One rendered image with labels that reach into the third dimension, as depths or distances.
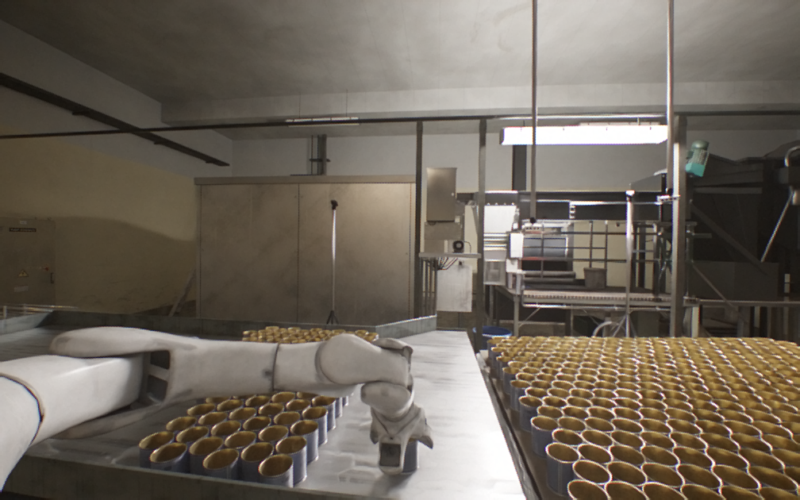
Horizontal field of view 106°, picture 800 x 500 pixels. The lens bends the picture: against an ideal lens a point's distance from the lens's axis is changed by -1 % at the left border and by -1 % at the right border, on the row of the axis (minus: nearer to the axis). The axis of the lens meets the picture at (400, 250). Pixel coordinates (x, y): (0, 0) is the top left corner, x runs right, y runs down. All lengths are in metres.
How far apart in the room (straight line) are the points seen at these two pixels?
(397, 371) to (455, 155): 8.88
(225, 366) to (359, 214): 3.00
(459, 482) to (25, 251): 6.63
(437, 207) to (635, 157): 8.14
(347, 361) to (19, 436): 0.28
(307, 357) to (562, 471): 0.64
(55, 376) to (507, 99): 7.00
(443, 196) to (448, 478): 2.50
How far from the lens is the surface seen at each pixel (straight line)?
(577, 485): 0.84
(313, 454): 0.95
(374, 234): 3.32
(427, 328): 2.05
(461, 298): 3.62
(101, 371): 0.43
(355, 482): 0.90
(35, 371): 0.39
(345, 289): 3.42
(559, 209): 3.91
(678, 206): 4.03
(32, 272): 6.97
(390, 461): 0.59
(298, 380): 0.45
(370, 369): 0.44
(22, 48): 7.89
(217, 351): 0.46
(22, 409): 0.34
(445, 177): 3.08
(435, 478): 0.91
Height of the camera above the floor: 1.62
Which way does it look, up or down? 1 degrees down
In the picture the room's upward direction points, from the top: 1 degrees clockwise
